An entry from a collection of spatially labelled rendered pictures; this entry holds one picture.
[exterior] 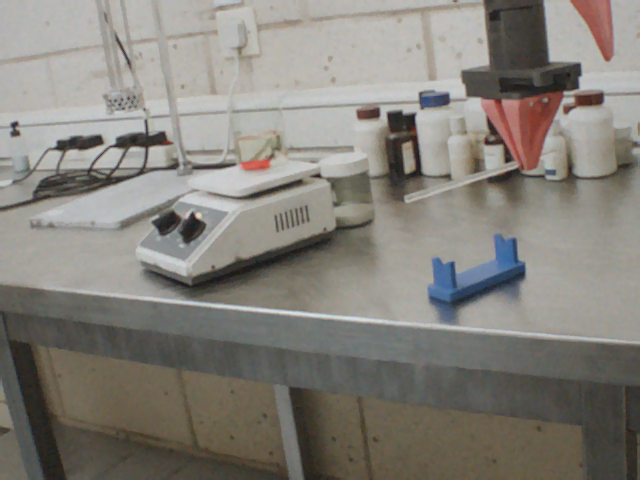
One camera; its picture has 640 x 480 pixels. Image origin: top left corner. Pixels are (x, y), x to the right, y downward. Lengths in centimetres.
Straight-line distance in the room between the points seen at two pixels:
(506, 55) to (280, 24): 82
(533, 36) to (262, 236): 37
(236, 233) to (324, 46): 65
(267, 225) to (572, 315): 38
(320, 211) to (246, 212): 10
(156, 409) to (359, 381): 128
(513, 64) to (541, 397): 30
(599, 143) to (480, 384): 48
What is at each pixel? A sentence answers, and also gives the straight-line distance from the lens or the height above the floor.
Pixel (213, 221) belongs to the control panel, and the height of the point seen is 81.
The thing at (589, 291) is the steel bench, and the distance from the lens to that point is 83.
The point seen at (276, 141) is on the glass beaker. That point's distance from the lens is 104.
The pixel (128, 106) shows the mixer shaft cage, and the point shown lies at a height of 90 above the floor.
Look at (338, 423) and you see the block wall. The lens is 182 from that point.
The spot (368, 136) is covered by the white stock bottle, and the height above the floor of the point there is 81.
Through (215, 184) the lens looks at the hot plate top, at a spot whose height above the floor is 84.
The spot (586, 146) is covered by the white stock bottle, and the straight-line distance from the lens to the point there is 122.
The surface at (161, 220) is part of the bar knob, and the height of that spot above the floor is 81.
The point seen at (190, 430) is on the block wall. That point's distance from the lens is 210.
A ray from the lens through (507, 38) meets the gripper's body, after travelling 85.
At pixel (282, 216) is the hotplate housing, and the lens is 102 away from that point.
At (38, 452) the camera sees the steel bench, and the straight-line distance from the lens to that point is 132.
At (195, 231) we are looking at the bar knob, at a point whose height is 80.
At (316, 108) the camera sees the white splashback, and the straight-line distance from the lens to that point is 155.
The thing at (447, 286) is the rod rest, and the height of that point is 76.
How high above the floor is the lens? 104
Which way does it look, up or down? 15 degrees down
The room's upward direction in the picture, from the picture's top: 8 degrees counter-clockwise
